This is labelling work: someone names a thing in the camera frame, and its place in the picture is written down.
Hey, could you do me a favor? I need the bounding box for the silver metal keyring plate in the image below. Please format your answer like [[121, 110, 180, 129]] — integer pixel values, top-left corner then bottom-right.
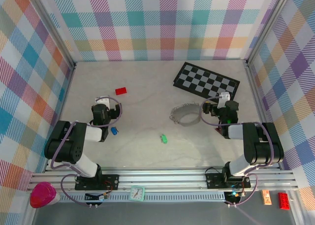
[[169, 102, 201, 127]]

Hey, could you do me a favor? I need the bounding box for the black grey chessboard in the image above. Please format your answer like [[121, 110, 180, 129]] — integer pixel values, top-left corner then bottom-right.
[[173, 62, 241, 99]]

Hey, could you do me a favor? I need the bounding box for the mint green alarm clock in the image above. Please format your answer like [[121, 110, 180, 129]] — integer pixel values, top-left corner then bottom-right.
[[129, 185, 145, 202]]

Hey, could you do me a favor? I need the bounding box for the orange wooden block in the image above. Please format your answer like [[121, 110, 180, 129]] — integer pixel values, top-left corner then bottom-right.
[[261, 190, 272, 206]]

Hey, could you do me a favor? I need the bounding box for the pink plastic cup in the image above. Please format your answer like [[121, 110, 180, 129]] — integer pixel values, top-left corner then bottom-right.
[[29, 182, 61, 208]]

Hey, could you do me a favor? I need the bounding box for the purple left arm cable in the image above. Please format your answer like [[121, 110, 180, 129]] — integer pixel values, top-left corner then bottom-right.
[[50, 96, 123, 207]]

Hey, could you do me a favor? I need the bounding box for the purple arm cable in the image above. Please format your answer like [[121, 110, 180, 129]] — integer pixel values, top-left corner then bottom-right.
[[50, 96, 123, 207], [200, 95, 284, 207]]

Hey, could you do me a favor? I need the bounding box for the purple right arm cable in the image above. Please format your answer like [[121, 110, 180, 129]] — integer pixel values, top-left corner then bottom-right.
[[200, 95, 284, 207]]

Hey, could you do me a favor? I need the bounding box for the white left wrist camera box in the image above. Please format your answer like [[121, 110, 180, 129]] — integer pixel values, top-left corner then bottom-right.
[[95, 95, 110, 110]]

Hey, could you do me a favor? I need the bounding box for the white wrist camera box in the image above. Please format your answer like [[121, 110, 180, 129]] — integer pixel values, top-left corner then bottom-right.
[[218, 92, 232, 109], [95, 95, 110, 110]]

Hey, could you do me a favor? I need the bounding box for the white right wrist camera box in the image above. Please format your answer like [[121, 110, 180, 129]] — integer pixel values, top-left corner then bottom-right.
[[218, 92, 232, 109]]

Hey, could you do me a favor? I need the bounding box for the aluminium table edge rail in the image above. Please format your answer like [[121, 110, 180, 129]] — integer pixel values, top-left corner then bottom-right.
[[243, 60, 286, 171], [43, 64, 77, 174]]

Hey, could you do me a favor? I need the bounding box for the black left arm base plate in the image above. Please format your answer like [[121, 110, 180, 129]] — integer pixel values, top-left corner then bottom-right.
[[74, 174, 120, 191]]

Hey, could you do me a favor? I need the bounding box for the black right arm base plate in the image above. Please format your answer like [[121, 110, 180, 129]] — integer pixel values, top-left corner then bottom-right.
[[205, 173, 252, 190]]

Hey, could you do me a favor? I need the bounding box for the aluminium mounting rail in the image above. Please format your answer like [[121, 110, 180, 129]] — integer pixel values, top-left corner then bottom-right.
[[27, 169, 299, 192]]

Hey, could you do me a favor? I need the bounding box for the small electronics board with wires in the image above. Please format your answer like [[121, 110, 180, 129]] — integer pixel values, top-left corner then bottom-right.
[[85, 193, 110, 204], [223, 190, 247, 206]]

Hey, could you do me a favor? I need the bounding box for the grey slotted cable duct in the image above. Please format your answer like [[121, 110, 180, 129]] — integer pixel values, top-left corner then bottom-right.
[[58, 192, 227, 202]]

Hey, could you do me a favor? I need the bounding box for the aluminium frame post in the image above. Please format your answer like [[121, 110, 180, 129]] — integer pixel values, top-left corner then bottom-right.
[[245, 0, 296, 65], [31, 0, 77, 69]]

